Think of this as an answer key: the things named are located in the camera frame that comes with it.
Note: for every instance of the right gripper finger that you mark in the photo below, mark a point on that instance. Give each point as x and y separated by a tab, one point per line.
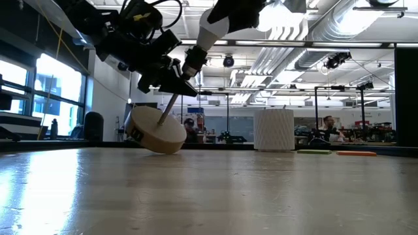
223	11
251	13

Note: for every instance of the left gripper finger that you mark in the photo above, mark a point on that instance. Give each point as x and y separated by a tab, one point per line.
179	88

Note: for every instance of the white lightbulb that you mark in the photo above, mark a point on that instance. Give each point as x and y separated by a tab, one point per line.
212	34

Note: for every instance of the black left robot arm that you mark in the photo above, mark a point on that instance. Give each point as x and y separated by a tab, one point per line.
107	36

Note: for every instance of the person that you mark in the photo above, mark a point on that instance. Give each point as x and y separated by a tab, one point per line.
330	125
191	132

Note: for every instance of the black ceiling dome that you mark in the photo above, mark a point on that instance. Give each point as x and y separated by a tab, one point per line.
228	61

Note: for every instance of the black rounded bin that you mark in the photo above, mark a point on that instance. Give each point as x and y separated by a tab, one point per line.
93	127

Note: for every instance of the white textured pen cup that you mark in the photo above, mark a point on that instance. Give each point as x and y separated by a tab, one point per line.
274	130

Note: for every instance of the dark bottle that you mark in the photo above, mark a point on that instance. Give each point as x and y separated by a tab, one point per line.
54	130

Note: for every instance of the black background robot rig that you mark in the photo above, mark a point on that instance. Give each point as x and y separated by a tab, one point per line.
362	111

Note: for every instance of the green sticky note pad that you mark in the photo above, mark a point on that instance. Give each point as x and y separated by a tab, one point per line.
313	152

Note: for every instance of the orange sticky note pad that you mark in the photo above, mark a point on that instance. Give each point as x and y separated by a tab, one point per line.
356	153

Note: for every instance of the tall black panel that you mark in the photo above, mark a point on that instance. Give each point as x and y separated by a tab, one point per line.
406	98

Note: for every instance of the silver ceiling duct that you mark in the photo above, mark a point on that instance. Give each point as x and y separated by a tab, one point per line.
343	23

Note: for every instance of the black ceiling camera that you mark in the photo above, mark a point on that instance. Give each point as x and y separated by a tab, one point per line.
336	60

